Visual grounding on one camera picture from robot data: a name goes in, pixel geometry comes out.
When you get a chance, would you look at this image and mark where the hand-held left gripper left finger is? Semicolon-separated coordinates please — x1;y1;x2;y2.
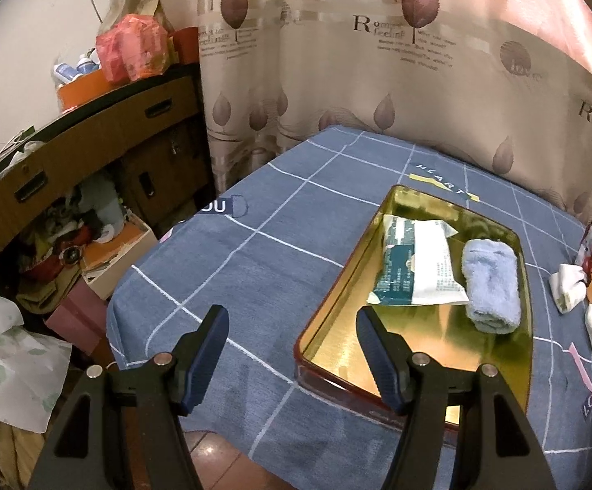
29;304;231;490

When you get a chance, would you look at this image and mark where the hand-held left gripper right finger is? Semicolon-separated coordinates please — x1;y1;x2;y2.
355;306;557;490

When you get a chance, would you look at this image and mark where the gold metal tray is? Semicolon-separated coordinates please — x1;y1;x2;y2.
295;184;536;432

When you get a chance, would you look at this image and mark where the green and white tissue pack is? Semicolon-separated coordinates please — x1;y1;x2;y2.
366;214;470;307

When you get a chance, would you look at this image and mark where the white sock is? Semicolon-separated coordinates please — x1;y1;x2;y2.
550;263;590;314

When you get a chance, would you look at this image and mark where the blue checked bed sheet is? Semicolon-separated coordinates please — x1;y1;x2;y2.
106;125;592;490

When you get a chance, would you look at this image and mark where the pink box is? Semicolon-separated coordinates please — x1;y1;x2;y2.
45;281;110;358

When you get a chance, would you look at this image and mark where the white open cardboard box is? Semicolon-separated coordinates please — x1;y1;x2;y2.
80;217;159;301

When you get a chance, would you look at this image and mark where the rolled light blue towel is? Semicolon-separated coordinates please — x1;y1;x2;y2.
460;238;522;335

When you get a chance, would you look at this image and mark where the pile of toys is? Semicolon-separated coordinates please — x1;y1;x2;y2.
15;174;138;312

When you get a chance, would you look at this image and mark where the white floral plastic bag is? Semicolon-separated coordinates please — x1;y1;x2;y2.
0;270;72;432

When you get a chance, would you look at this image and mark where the wooden desk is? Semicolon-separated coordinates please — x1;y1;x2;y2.
0;69;215;276

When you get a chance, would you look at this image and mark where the orange box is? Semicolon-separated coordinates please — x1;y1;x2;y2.
57;69;123;110

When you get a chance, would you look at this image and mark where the beige leaf print curtain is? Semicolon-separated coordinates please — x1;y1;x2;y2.
114;0;592;230

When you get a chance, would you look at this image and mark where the red box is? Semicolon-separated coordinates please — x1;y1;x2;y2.
168;27;199;65

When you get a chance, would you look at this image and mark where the red plastic bag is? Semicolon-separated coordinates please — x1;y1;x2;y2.
96;14;170;83

